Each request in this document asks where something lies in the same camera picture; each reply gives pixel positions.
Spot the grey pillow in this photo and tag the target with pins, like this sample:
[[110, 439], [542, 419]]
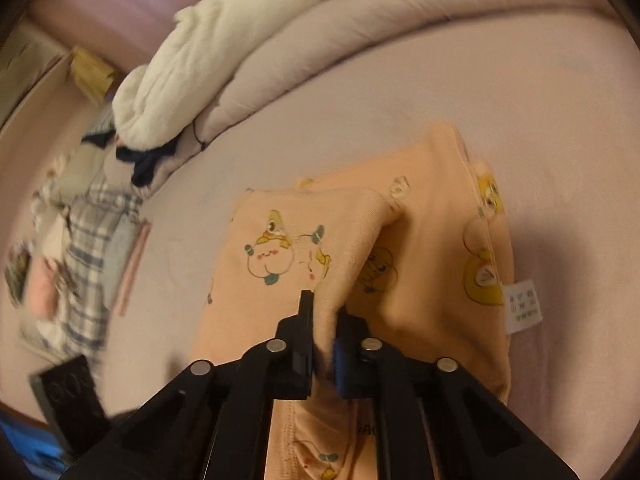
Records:
[[80, 170]]

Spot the pink fluffy cloth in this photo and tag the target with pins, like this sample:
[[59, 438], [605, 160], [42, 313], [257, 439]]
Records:
[[42, 288]]

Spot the yellow curtain tassel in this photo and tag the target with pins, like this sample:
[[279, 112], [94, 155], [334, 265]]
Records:
[[93, 76]]

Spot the peach cartoon print baby garment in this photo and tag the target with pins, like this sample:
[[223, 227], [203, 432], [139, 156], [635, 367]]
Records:
[[415, 242]]

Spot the folded pink garment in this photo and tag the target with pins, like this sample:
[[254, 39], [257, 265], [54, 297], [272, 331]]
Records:
[[127, 281]]

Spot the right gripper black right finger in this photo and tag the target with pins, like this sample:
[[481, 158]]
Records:
[[367, 368]]

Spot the folded grey garment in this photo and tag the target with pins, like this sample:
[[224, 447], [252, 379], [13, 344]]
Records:
[[116, 257]]

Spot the pink curtain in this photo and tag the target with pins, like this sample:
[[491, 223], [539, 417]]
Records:
[[126, 33]]

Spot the plaid grey blanket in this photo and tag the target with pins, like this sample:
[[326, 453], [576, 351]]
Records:
[[75, 236]]

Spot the mauve rolled duvet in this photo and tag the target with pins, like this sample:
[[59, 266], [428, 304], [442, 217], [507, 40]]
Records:
[[329, 32]]

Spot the mauve bed sheet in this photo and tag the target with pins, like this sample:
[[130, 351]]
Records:
[[551, 100]]

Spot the green patterned cloth bundle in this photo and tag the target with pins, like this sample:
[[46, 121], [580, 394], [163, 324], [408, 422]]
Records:
[[16, 271]]

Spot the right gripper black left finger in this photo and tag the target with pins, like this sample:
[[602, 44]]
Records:
[[242, 394]]

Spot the white plush goose toy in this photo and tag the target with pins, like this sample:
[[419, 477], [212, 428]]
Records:
[[211, 39]]

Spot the dark navy garment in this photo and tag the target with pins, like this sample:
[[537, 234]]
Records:
[[145, 162]]

